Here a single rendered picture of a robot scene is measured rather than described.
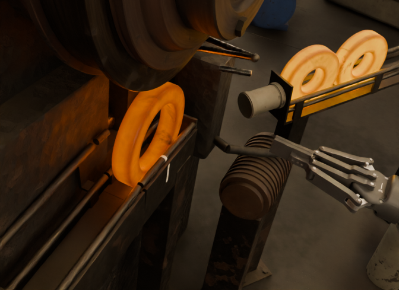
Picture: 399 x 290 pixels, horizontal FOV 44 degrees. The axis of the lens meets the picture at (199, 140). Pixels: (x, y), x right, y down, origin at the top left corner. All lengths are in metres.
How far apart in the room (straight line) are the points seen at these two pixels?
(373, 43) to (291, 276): 0.78
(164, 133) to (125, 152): 0.15
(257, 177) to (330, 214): 0.80
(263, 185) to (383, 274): 0.69
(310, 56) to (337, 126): 1.25
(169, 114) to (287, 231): 0.99
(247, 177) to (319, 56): 0.31
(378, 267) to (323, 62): 0.78
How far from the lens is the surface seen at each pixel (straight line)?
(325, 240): 1.79
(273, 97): 1.09
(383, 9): 3.45
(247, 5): 0.66
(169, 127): 0.87
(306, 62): 1.11
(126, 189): 0.85
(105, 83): 0.77
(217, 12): 0.54
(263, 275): 1.61
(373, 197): 0.85
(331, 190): 0.84
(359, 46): 1.21
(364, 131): 2.37
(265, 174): 1.14
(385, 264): 1.67
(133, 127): 0.74
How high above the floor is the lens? 1.26
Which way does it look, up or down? 38 degrees down
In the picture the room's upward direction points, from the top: 10 degrees clockwise
